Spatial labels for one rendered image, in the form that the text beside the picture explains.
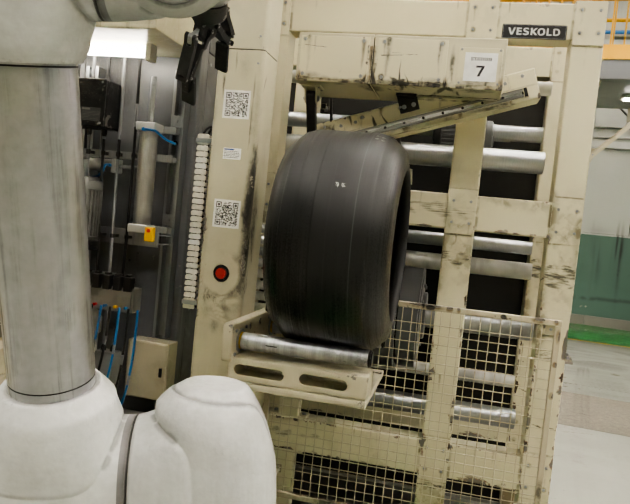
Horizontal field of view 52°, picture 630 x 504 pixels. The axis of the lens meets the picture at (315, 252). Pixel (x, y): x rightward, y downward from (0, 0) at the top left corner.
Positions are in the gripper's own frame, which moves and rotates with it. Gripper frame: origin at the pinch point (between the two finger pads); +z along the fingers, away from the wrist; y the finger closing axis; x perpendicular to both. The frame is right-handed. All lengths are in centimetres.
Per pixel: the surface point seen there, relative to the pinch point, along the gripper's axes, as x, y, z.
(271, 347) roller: -35, -23, 51
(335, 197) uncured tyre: -35.5, -1.5, 14.4
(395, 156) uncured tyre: -42.7, 17.8, 13.0
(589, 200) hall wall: -261, 740, 576
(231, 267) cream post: -15, -8, 49
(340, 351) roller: -51, -18, 46
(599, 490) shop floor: -192, 77, 213
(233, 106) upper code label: 2.6, 19.7, 22.0
